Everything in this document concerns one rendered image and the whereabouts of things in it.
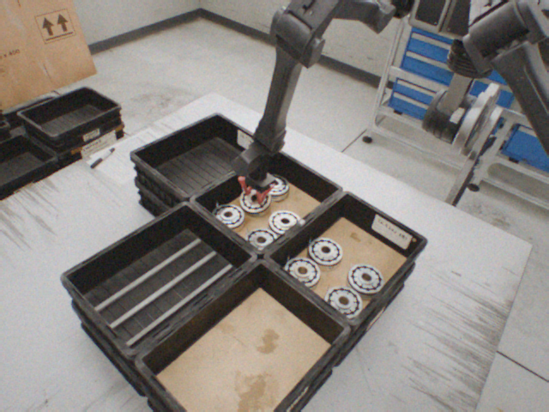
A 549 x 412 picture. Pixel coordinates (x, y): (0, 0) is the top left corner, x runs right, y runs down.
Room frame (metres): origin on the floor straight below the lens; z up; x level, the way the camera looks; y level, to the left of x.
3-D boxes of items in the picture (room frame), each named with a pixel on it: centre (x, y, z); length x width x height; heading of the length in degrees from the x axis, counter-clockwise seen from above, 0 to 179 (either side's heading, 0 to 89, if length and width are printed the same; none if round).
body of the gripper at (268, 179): (1.00, 0.06, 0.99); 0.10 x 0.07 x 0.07; 54
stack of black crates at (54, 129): (1.78, 1.08, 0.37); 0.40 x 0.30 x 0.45; 149
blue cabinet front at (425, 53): (2.54, -1.00, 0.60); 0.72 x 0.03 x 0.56; 59
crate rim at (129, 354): (0.65, 0.26, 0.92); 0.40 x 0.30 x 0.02; 143
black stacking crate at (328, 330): (0.47, 0.02, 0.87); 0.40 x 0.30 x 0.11; 143
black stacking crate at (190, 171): (1.15, 0.26, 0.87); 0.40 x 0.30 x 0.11; 143
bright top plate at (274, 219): (0.92, -0.04, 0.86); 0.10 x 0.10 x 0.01
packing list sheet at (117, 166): (1.36, 0.60, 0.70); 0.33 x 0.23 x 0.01; 149
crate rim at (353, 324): (0.79, -0.22, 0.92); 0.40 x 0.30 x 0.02; 143
